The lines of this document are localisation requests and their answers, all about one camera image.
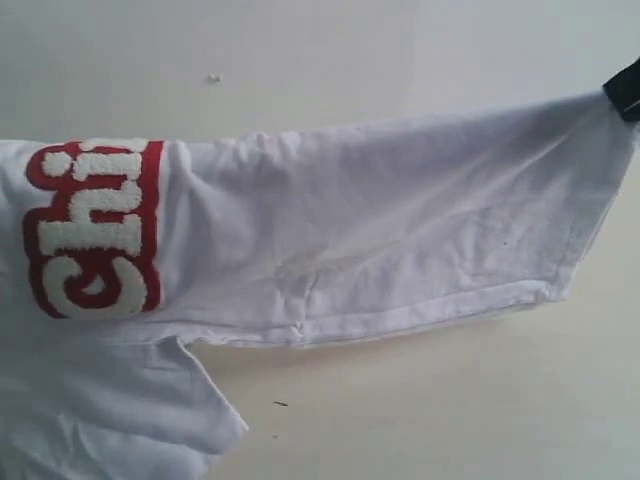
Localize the white t-shirt red lettering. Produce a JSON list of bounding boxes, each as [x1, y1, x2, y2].
[[1, 92, 639, 479]]

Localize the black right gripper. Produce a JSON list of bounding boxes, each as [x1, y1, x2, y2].
[[603, 63, 640, 123]]

